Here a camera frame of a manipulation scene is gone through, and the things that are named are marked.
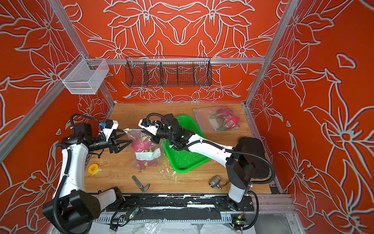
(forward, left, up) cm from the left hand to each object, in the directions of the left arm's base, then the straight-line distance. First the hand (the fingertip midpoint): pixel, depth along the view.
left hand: (128, 136), depth 71 cm
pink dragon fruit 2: (-9, -7, -14) cm, 18 cm away
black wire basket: (+50, -13, +6) cm, 52 cm away
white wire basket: (+38, +40, +8) cm, 56 cm away
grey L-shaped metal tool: (-18, -7, -24) cm, 31 cm away
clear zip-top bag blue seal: (-6, -9, -7) cm, 13 cm away
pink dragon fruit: (-2, -7, -3) cm, 8 cm away
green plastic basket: (-1, -29, -24) cm, 38 cm away
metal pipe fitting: (-13, -45, -21) cm, 52 cm away
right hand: (+5, -7, +3) cm, 9 cm away
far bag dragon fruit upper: (+35, -54, -17) cm, 67 cm away
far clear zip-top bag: (+33, -50, -22) cm, 64 cm away
